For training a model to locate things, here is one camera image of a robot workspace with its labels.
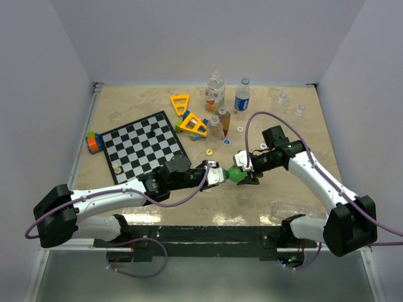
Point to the crushed clear bottle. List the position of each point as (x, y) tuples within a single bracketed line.
[(280, 211)]

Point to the yellow triangle frame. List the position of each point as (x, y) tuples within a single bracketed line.
[(180, 103), (192, 124)]

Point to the clear empty bottle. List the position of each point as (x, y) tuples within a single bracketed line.
[(215, 129)]

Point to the black white chessboard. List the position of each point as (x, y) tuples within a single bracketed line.
[(133, 149)]

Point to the yellow triangle frame far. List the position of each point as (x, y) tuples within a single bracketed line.
[(180, 103)]

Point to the blue label water bottle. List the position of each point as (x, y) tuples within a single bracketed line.
[(242, 95)]

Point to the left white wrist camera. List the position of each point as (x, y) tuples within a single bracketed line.
[(216, 175)]

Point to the clear plastic bottle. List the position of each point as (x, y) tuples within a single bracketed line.
[(280, 105), (298, 115)]

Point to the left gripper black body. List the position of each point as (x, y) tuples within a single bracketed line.
[(194, 178)]

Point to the light blue toy block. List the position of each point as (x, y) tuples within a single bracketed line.
[(195, 137)]

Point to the fruit tea bottle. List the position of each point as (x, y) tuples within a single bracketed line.
[(215, 92)]

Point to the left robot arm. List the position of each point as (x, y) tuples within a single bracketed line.
[(64, 214)]

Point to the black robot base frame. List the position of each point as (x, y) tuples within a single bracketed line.
[(205, 241)]

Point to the yellow triangle frame near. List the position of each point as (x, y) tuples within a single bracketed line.
[(192, 124)]

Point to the green toy block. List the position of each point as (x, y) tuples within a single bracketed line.
[(178, 126)]

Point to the dark blue block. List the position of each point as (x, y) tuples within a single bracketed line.
[(186, 113)]

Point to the beige chess piece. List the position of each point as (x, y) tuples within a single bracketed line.
[(117, 169)]

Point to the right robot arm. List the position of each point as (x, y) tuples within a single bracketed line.
[(349, 223)]

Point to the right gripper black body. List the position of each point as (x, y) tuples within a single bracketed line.
[(261, 164)]

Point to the colourful toy block car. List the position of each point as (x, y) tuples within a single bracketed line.
[(93, 142)]

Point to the green soda bottle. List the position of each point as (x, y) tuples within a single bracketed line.
[(236, 174)]

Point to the amber tea bottle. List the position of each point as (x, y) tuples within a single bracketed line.
[(224, 116)]

